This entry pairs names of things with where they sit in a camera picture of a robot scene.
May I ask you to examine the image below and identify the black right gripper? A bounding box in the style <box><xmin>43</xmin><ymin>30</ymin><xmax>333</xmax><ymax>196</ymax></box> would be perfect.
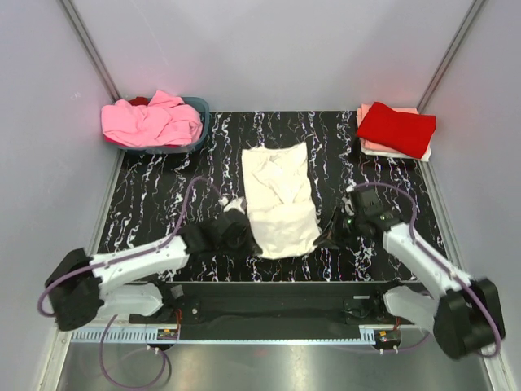
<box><xmin>314</xmin><ymin>206</ymin><xmax>365</xmax><ymax>249</ymax></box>

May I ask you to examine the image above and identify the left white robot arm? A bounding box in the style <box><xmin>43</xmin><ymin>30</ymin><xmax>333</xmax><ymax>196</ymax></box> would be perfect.
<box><xmin>42</xmin><ymin>197</ymin><xmax>260</xmax><ymax>332</ymax></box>

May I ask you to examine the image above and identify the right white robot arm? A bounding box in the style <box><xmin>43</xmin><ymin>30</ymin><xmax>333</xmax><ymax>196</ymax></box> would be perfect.
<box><xmin>314</xmin><ymin>182</ymin><xmax>506</xmax><ymax>359</ymax></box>

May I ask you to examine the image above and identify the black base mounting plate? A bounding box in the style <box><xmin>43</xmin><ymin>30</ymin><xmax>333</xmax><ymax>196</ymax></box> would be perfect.
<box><xmin>79</xmin><ymin>279</ymin><xmax>408</xmax><ymax>341</ymax></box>

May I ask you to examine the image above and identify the folded red t shirt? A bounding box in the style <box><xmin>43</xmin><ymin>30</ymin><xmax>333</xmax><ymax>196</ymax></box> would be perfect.
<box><xmin>357</xmin><ymin>102</ymin><xmax>436</xmax><ymax>161</ymax></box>

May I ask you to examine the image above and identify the teal plastic laundry basket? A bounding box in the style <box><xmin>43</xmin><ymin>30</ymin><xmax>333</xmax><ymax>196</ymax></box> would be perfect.
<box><xmin>101</xmin><ymin>90</ymin><xmax>210</xmax><ymax>154</ymax></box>

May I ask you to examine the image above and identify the pink crumpled t shirt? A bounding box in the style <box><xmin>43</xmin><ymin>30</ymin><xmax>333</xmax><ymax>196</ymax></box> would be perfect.
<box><xmin>101</xmin><ymin>90</ymin><xmax>204</xmax><ymax>149</ymax></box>

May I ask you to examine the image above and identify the red t shirt in basket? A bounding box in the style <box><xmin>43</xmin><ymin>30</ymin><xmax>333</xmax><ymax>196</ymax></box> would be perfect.
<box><xmin>129</xmin><ymin>96</ymin><xmax>149</xmax><ymax>106</ymax></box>

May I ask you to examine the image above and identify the white slotted cable duct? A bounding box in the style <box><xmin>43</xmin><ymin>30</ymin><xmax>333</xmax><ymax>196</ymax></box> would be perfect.
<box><xmin>71</xmin><ymin>327</ymin><xmax>179</xmax><ymax>344</ymax></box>

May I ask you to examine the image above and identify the right aluminium corner post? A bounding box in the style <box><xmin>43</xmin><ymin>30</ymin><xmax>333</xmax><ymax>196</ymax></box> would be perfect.
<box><xmin>417</xmin><ymin>0</ymin><xmax>488</xmax><ymax>113</ymax></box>

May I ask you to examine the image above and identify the aluminium corner post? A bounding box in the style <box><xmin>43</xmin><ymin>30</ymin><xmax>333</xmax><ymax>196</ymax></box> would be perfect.
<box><xmin>417</xmin><ymin>0</ymin><xmax>488</xmax><ymax>113</ymax></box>
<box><xmin>57</xmin><ymin>0</ymin><xmax>121</xmax><ymax>101</ymax></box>

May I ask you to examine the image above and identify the left aluminium corner post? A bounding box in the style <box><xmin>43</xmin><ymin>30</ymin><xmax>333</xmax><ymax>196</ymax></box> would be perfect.
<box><xmin>57</xmin><ymin>0</ymin><xmax>121</xmax><ymax>101</ymax></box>

